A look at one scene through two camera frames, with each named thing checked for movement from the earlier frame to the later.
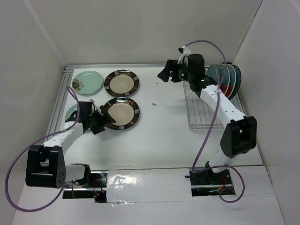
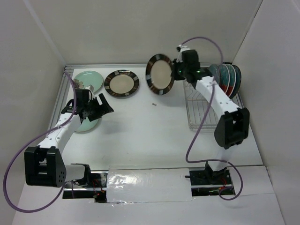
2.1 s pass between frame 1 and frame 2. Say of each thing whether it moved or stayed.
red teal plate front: stayed
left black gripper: moved
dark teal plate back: stayed
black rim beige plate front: moved
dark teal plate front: stayed
